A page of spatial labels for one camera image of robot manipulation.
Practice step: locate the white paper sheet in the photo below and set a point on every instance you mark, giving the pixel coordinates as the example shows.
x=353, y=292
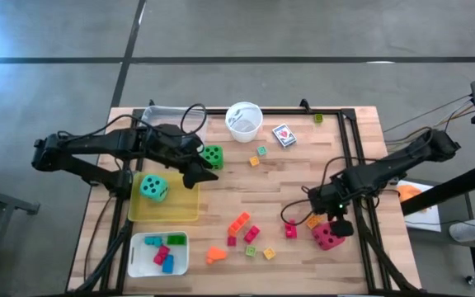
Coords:
x=423, y=214

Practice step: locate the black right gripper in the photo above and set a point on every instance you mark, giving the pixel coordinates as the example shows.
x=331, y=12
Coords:
x=332, y=194

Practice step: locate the teal small brick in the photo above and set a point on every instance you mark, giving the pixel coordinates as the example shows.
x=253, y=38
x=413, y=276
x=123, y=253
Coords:
x=261, y=150

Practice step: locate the red double brick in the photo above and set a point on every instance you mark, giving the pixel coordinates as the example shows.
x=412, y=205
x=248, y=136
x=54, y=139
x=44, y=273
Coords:
x=290, y=231
x=252, y=234
x=161, y=255

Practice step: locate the white plastic bin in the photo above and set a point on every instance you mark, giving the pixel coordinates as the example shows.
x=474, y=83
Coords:
x=142, y=264

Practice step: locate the translucent white cup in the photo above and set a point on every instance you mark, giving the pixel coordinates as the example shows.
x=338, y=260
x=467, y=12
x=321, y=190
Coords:
x=244, y=121

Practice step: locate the angled orange brick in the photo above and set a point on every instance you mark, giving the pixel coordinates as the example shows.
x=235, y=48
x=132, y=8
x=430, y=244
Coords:
x=217, y=255

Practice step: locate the light green small brick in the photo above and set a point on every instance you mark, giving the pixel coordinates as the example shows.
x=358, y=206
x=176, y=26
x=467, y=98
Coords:
x=251, y=251

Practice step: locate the yellow translucent tray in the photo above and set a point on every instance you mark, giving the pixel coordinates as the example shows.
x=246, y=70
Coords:
x=180, y=206

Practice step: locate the cyan small brick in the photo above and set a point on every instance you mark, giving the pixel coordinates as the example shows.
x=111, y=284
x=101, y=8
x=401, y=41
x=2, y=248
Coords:
x=153, y=241

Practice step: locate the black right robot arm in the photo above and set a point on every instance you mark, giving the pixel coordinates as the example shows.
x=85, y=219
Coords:
x=394, y=165

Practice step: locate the orange crumpled object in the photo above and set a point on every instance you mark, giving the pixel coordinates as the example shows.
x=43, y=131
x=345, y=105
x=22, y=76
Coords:
x=410, y=191

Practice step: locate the teal foam die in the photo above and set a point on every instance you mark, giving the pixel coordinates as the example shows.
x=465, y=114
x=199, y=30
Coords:
x=154, y=188

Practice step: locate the clear plastic bin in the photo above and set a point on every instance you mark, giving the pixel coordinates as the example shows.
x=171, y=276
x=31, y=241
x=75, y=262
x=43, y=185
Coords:
x=159, y=113

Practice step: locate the pink foam die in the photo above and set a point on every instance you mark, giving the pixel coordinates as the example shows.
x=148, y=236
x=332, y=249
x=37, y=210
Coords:
x=324, y=239

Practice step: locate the yellow small brick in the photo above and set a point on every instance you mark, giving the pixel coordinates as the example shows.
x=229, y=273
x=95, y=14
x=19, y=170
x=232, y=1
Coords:
x=254, y=161
x=269, y=253

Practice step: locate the black slanted beam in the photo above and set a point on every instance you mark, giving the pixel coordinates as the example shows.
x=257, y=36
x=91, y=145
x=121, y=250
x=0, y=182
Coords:
x=448, y=189

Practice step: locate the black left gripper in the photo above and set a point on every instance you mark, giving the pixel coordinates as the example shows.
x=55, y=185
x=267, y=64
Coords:
x=171, y=142

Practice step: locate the heart print card box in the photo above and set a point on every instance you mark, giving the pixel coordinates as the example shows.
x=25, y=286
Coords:
x=283, y=135

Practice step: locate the small red brick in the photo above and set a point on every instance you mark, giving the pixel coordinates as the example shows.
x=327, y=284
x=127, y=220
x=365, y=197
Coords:
x=231, y=241

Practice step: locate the person's foot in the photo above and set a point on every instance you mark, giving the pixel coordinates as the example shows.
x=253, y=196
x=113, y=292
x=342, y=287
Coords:
x=466, y=230

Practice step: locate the olive small brick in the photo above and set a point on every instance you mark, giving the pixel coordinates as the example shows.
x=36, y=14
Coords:
x=318, y=118

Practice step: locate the long orange brick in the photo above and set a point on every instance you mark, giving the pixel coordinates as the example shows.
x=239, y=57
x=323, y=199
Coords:
x=238, y=223

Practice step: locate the green foam die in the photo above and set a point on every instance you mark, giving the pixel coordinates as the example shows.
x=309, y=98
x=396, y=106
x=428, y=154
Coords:
x=216, y=156

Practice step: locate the blue brick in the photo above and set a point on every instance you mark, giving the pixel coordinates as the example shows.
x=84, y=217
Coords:
x=168, y=264

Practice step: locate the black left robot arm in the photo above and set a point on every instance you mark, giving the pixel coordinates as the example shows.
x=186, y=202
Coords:
x=89, y=144

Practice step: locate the black caster wheel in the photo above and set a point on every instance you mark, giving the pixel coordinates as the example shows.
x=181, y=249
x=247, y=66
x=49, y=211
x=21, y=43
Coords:
x=472, y=281

